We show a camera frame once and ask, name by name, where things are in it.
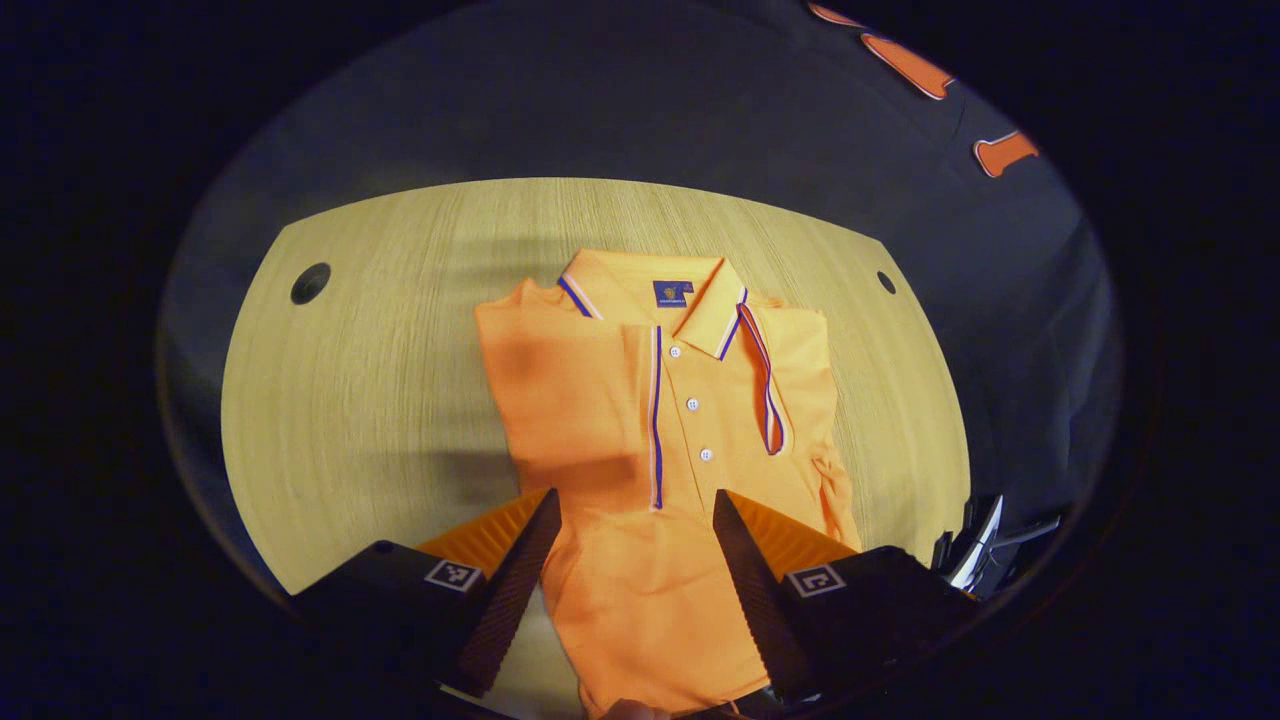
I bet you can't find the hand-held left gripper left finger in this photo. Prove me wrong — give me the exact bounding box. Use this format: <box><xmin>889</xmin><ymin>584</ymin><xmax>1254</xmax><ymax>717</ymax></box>
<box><xmin>290</xmin><ymin>488</ymin><xmax>562</xmax><ymax>699</ymax></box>

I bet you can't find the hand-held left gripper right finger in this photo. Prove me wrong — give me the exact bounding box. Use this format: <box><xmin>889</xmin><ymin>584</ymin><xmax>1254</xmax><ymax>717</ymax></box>
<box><xmin>712</xmin><ymin>489</ymin><xmax>981</xmax><ymax>702</ymax></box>

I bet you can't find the orange T-shirt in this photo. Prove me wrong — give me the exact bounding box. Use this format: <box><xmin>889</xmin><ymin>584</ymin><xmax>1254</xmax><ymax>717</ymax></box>
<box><xmin>474</xmin><ymin>248</ymin><xmax>863</xmax><ymax>720</ymax></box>

